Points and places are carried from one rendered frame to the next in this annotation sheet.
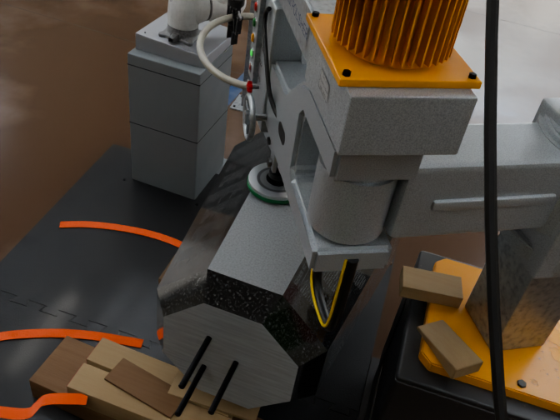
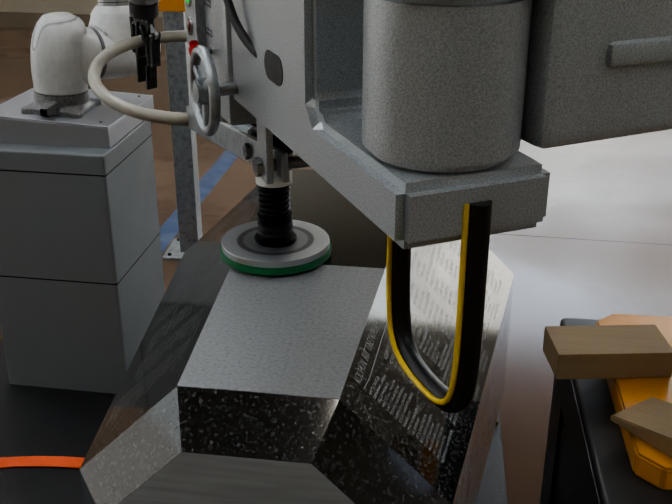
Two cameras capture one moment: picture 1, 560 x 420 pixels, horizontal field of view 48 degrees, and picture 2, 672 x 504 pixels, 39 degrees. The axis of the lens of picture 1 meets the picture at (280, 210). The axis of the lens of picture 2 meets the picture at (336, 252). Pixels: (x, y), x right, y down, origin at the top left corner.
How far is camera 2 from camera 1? 0.64 m
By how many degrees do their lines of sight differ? 16
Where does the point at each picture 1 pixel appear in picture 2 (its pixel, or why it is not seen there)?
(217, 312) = (212, 465)
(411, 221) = (575, 99)
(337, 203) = (425, 68)
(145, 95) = (12, 218)
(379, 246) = (525, 168)
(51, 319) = not seen: outside the picture
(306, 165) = (335, 91)
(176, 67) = (59, 152)
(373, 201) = (498, 45)
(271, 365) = not seen: outside the picture
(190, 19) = (72, 74)
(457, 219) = (659, 91)
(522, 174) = not seen: outside the picture
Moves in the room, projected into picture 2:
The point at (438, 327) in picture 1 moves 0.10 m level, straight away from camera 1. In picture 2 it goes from (651, 408) to (652, 376)
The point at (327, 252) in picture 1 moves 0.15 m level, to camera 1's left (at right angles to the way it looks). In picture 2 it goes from (425, 191) to (290, 195)
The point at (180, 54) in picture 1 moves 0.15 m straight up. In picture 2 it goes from (63, 133) to (57, 81)
